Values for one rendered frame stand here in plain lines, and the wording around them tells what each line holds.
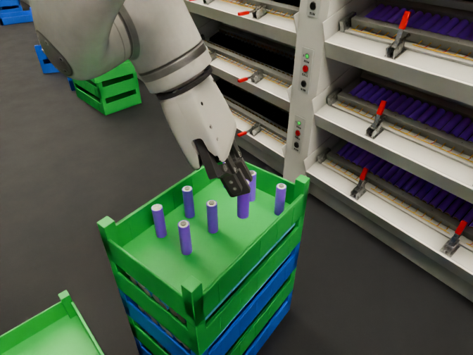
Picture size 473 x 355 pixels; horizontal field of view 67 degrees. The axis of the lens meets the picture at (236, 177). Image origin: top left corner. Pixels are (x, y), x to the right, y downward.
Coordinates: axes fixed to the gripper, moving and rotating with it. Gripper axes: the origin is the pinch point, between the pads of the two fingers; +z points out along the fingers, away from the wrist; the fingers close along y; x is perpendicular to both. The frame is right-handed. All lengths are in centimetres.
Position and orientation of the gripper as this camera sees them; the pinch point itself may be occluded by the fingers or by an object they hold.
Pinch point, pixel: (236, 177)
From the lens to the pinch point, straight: 50.4
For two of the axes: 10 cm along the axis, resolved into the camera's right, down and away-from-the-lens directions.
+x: 9.0, -2.6, -3.6
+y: -1.5, 5.9, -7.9
